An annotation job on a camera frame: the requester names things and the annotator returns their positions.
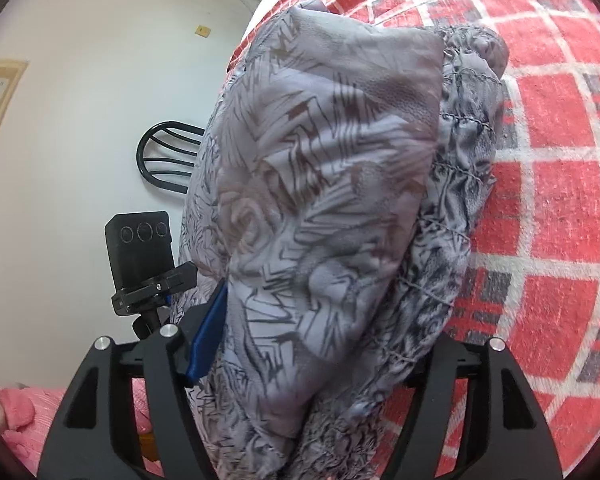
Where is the grey quilted floral jacket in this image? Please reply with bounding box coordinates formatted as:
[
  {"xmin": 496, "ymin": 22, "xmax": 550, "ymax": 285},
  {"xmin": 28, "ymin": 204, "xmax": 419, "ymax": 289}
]
[{"xmin": 171, "ymin": 1, "xmax": 508, "ymax": 479}]

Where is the wall light switch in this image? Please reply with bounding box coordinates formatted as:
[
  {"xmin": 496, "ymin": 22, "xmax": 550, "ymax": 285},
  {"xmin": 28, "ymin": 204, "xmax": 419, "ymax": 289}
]
[{"xmin": 196, "ymin": 25, "xmax": 211, "ymax": 38}]

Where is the red plaid bed blanket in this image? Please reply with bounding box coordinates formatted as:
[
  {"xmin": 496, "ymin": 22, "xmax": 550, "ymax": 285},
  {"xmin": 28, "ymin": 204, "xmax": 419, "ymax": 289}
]
[{"xmin": 250, "ymin": 0, "xmax": 600, "ymax": 471}]

